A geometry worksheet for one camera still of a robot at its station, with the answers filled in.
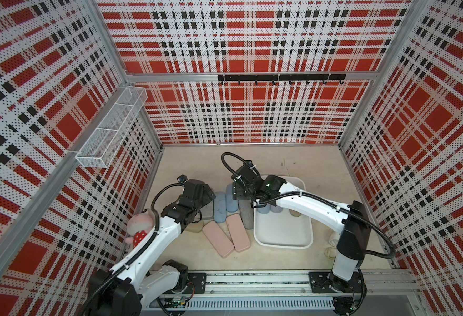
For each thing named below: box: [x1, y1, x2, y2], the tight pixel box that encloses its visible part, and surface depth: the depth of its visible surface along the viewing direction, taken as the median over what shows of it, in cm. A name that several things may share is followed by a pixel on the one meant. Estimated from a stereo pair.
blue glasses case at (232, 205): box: [225, 183, 239, 213], surface depth 95 cm
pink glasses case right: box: [226, 213, 252, 253], surface depth 86 cm
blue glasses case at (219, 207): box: [213, 191, 227, 224], surface depth 93 cm
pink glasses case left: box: [202, 220, 235, 259], surface depth 87 cm
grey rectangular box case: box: [199, 200, 214, 220], surface depth 91 cm
